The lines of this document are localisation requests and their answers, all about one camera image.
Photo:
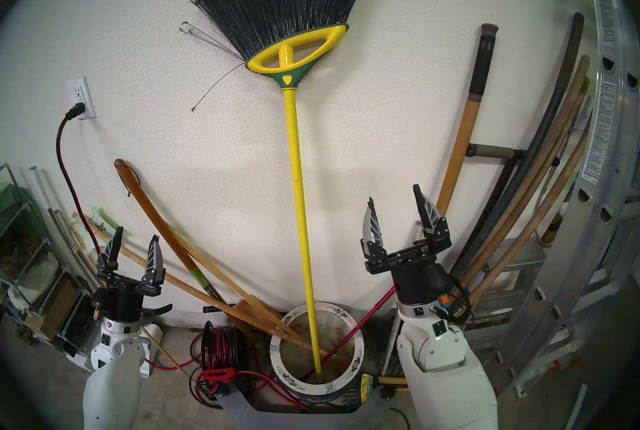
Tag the bundle of metal rods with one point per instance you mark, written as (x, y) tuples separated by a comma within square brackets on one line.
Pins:
[(75, 254)]

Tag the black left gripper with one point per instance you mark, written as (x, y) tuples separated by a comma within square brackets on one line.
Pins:
[(122, 301)]

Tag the silver step ladder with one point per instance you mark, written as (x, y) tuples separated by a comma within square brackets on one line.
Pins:
[(515, 261)]

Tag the white plastic pipe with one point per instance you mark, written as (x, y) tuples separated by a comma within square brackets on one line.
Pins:
[(42, 189)]

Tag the yellow broom with black bristles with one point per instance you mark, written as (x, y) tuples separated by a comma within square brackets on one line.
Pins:
[(295, 159)]

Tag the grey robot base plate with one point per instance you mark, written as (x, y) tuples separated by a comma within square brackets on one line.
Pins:
[(300, 421)]

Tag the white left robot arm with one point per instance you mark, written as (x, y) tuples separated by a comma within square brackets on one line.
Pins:
[(112, 384)]

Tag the small yellow box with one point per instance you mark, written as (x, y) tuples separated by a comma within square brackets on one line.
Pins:
[(368, 388)]

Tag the brown cardboard box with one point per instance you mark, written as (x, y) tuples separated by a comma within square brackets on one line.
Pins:
[(60, 304)]

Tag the thin wooden stick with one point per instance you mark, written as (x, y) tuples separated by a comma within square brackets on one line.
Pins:
[(165, 351)]

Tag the white ceramic pot floral rim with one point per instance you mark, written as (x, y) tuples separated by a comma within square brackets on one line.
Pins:
[(280, 369)]

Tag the mint green paper piece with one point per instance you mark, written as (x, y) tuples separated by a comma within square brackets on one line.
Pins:
[(100, 221)]

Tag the light wooden stick threaded tip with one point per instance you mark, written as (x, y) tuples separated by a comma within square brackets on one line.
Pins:
[(200, 286)]

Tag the aluminium extension ladder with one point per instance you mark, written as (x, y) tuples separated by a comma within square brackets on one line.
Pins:
[(600, 134)]

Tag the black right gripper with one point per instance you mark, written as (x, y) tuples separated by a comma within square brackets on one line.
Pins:
[(420, 279)]

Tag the white wall outlet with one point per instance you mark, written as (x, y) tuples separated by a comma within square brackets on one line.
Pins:
[(80, 94)]

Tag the flat wooden block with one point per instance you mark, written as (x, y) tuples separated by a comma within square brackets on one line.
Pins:
[(255, 311)]

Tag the thin red rod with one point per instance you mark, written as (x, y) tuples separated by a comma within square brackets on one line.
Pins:
[(360, 326)]

